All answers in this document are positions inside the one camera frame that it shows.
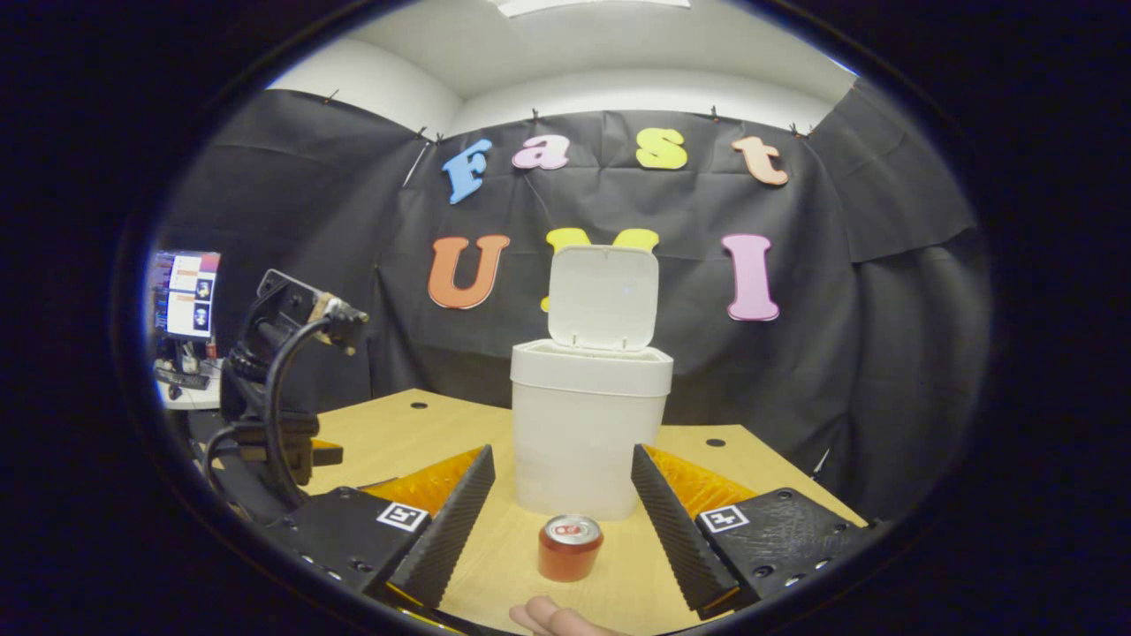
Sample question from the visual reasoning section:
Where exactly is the black backdrop cloth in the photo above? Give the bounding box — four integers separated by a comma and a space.
150, 78, 995, 522

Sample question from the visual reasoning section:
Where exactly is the ceiling light panel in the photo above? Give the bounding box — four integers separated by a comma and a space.
490, 0, 692, 19

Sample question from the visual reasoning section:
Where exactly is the white side table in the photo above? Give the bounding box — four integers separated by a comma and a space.
157, 353, 222, 412

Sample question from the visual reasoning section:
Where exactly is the white desktop garbage bin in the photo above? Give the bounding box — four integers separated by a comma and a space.
511, 245, 674, 522

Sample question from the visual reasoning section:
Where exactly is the wooden desktop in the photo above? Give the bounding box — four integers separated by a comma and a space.
300, 389, 867, 636

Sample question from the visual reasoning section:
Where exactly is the computer monitor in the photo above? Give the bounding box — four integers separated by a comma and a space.
152, 250, 222, 341

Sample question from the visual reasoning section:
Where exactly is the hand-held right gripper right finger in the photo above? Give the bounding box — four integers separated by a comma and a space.
630, 443, 887, 621

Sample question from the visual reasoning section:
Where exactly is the red pop can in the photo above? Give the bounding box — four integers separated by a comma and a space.
538, 515, 605, 583

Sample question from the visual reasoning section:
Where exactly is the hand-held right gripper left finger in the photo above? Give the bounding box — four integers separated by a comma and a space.
263, 444, 497, 624

